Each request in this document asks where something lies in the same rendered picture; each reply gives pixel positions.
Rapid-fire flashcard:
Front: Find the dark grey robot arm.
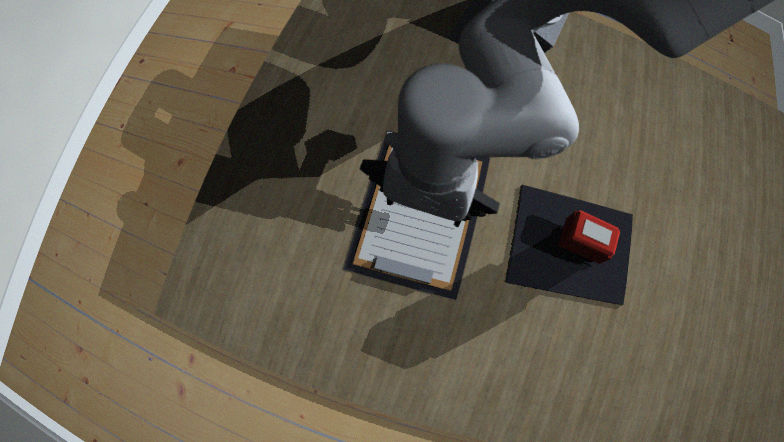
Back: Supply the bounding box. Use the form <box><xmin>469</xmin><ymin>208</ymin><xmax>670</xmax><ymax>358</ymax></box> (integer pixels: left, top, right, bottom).
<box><xmin>384</xmin><ymin>0</ymin><xmax>774</xmax><ymax>194</ymax></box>

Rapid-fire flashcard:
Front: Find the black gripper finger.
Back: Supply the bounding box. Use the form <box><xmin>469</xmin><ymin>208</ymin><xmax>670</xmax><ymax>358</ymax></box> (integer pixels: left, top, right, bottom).
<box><xmin>454</xmin><ymin>189</ymin><xmax>500</xmax><ymax>227</ymax></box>
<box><xmin>360</xmin><ymin>159</ymin><xmax>394</xmax><ymax>206</ymax></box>

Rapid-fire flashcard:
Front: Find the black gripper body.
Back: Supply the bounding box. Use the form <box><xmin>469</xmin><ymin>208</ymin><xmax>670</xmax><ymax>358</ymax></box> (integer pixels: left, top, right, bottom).
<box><xmin>383</xmin><ymin>148</ymin><xmax>478</xmax><ymax>221</ymax></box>

